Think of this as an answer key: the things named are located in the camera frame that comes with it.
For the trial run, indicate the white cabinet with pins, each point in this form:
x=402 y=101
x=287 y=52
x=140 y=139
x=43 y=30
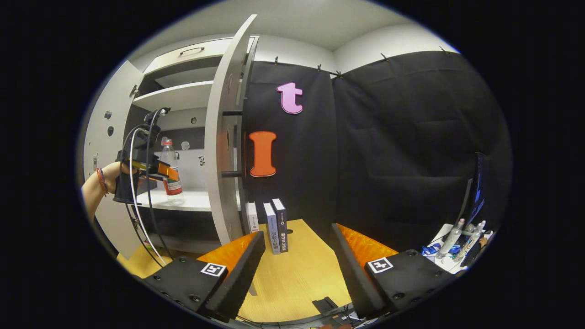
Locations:
x=183 y=96

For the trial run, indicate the cabinet door with headphone sticker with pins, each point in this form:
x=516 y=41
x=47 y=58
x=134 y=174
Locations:
x=219 y=137

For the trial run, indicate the black backdrop cloth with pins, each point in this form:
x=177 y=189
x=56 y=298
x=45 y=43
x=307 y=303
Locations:
x=388 y=151

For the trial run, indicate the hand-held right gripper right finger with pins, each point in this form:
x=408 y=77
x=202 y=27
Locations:
x=354 y=278

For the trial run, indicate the white book box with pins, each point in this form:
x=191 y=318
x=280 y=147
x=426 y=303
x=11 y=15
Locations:
x=252 y=217

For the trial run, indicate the white side table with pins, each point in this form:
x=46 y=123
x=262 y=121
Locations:
x=450 y=266

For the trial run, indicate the dark navy book box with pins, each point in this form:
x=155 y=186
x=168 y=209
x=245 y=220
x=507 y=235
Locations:
x=283 y=224

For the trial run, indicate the grey book box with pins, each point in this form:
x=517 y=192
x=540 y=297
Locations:
x=273 y=228

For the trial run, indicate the clear water bottle red label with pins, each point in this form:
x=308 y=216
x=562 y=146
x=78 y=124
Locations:
x=172 y=187

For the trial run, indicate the blue packet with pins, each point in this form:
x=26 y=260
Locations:
x=430 y=250

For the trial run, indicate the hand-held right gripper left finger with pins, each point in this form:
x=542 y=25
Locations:
x=242 y=278

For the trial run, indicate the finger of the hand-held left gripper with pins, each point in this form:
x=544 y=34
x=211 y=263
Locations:
x=168 y=171

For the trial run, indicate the cabinet door with camera sticker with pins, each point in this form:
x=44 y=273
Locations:
x=103 y=132

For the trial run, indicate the clear plastic bottle white cap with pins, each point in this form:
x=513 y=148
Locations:
x=471 y=238
x=451 y=237

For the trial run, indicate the dark computer monitor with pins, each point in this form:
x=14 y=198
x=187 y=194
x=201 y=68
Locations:
x=477 y=192

